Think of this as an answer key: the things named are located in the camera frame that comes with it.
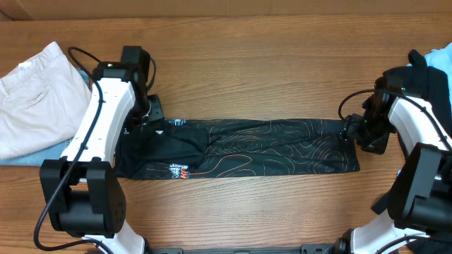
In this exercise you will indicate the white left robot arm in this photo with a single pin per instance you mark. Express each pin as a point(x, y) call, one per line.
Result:
point(84, 200)

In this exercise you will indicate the beige folded trousers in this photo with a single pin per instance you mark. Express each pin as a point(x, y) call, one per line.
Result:
point(28, 81)

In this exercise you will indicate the light blue garment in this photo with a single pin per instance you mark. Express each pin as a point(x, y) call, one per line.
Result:
point(441, 60)

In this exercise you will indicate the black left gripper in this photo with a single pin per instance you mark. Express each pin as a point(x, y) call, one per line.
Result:
point(156, 114)

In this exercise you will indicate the blue folded jeans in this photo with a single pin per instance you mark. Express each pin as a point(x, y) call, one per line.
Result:
point(42, 155)

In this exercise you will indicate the black printed cycling jersey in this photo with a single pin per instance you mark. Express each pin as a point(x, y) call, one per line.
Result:
point(197, 149)

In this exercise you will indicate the black garment pile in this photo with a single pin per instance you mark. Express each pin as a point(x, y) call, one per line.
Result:
point(412, 101)

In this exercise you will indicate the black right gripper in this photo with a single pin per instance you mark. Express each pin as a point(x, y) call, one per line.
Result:
point(349, 130)

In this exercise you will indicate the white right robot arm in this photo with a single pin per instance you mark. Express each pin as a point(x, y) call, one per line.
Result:
point(419, 201)

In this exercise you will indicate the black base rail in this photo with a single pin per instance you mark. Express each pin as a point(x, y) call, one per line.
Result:
point(247, 248)

